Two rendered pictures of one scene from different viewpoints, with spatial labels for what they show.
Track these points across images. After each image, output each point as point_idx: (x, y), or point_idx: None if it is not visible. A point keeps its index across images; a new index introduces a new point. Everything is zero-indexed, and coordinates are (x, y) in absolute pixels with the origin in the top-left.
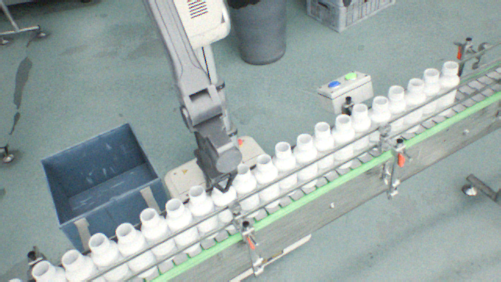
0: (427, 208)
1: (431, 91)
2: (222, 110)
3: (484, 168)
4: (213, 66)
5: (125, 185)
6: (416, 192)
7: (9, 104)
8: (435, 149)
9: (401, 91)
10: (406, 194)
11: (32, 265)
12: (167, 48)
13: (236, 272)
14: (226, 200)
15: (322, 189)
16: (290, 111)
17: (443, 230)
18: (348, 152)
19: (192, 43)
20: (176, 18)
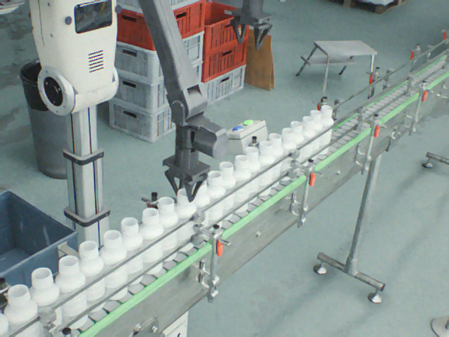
0: (289, 292)
1: (318, 128)
2: (207, 106)
3: (325, 249)
4: (95, 131)
5: (0, 271)
6: (275, 279)
7: None
8: (321, 186)
9: (299, 125)
10: (267, 283)
11: (1, 295)
12: (170, 48)
13: (186, 305)
14: (191, 211)
15: (254, 213)
16: (121, 222)
17: (309, 308)
18: (270, 176)
19: (85, 100)
20: (175, 24)
